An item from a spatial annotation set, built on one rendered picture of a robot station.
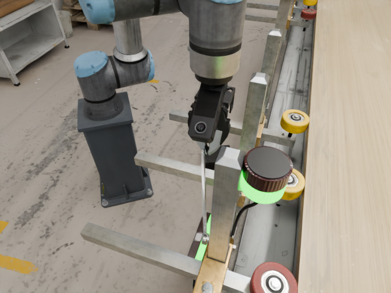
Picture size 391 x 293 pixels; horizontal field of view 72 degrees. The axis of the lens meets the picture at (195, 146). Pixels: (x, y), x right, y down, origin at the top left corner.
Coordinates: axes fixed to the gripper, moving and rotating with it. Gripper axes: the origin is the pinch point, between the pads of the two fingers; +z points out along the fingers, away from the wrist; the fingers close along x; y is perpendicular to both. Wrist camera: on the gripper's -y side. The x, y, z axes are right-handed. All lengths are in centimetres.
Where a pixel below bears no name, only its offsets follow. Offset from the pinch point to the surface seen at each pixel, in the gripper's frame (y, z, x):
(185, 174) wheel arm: 1.9, 12.8, 6.4
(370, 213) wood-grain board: 0.0, 6.4, -37.0
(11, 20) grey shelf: 146, 45, 231
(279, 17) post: 57, -12, -7
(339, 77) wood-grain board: 59, 6, -33
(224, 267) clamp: -20.2, 9.4, -10.1
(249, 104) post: 5.7, -11.2, -7.1
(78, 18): 258, 82, 255
